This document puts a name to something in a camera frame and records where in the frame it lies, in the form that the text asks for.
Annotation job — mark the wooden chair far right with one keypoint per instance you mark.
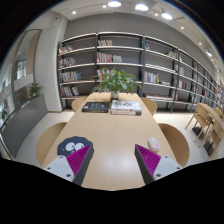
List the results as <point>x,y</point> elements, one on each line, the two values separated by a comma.
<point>149,105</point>

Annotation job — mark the large dark metal bookshelf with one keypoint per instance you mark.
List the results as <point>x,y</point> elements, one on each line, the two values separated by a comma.
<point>170,76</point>

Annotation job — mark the wooden side table right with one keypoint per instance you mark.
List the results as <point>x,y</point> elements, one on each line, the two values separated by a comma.
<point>213,114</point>

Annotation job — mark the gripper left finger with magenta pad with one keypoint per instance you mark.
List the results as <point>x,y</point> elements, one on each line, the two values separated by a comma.
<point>72,167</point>

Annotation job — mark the green potted plant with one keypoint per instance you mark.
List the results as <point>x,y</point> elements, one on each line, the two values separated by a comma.
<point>115,82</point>

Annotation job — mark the small potted plant left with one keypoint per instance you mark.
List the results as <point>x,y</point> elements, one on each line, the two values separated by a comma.
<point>34,90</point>

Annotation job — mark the white book stack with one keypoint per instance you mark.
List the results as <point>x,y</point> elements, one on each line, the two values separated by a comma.
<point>124,107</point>

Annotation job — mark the wooden chair at side table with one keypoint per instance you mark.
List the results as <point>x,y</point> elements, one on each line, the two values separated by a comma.
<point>202,117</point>

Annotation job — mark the dark cartoon face mouse pad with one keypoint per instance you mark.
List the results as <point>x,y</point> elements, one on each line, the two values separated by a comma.
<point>73,144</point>

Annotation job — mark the wooden chair near left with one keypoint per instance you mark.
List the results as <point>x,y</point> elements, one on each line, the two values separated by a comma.
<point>46,141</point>

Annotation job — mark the wooden chair far left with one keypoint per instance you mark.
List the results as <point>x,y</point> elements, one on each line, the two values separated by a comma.
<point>77,102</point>

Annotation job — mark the black book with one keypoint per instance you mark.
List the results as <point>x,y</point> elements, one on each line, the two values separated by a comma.
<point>96,107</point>

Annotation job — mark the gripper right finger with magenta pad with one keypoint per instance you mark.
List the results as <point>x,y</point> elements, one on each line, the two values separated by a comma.
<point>153,166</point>

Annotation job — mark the wooden chair near right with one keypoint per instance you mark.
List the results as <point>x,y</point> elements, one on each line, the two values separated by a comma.
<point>177,142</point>

